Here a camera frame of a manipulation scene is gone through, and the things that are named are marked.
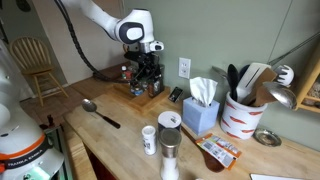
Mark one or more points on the orange seasoning packets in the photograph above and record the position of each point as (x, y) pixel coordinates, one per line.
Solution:
(223, 151)

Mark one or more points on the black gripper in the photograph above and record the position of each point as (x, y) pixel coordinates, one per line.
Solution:
(148, 64)

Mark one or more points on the small black phone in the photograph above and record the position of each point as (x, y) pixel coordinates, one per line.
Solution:
(175, 94)

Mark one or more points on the metal ladle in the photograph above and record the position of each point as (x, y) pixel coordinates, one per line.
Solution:
(270, 92)

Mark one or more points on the white salt container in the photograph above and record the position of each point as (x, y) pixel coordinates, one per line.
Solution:
(169, 119)

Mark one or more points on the white wall outlet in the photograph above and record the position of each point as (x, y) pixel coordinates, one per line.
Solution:
(184, 67)

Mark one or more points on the wooden spoon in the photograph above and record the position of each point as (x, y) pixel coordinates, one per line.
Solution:
(211, 163)

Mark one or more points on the metal spoon black handle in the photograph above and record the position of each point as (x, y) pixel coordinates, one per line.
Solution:
(90, 106)

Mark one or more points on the white orange utensil crock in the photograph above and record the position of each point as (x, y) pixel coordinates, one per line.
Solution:
(240, 121)

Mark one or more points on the black spatula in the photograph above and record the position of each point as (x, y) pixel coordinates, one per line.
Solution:
(233, 81)

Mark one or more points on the wooden shelf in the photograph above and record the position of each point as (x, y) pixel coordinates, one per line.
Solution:
(308, 77)

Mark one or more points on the blue tissue box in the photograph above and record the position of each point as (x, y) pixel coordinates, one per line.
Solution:
(200, 109)

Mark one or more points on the wooden tray box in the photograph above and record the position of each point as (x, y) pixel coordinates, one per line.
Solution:
(141, 103)

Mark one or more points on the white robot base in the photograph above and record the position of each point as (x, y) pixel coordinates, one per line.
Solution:
(26, 153)

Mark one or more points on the dark glass spice jar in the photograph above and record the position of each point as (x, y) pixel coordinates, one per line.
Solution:
(136, 88)

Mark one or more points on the wooden chair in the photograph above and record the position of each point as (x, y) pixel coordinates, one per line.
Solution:
(32, 57)

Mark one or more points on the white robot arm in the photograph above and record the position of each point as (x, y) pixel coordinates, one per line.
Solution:
(135, 28)

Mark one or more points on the small white plastic bottle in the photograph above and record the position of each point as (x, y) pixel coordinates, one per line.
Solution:
(149, 140)

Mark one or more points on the brown glass spice jar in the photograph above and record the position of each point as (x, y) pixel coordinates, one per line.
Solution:
(155, 86)

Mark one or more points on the glass salt grinder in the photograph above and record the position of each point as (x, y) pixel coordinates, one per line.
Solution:
(170, 140)

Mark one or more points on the white slotted spoon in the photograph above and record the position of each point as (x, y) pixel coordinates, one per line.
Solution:
(285, 74)

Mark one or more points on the small metal dish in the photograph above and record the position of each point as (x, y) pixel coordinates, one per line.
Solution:
(267, 137)

